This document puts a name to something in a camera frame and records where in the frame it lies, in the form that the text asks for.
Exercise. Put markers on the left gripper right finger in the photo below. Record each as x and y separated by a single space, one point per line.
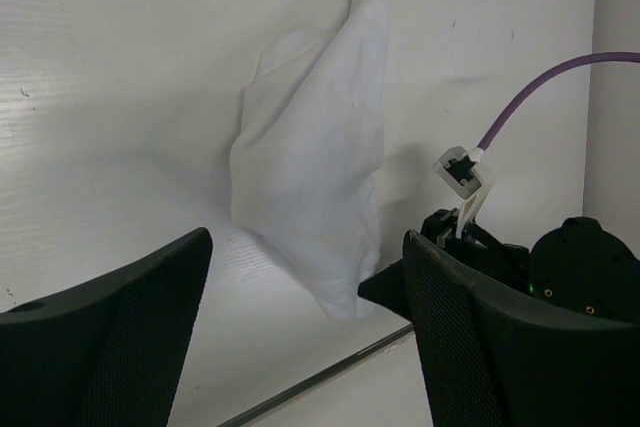
493 356

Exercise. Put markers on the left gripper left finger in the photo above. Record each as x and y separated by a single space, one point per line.
109 351

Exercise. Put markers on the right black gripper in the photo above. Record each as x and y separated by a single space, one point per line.
578 266

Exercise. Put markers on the white skirt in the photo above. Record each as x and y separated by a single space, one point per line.
310 141

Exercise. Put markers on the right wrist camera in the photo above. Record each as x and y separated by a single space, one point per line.
463 171

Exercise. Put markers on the aluminium table edge rail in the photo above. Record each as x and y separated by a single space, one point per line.
326 375

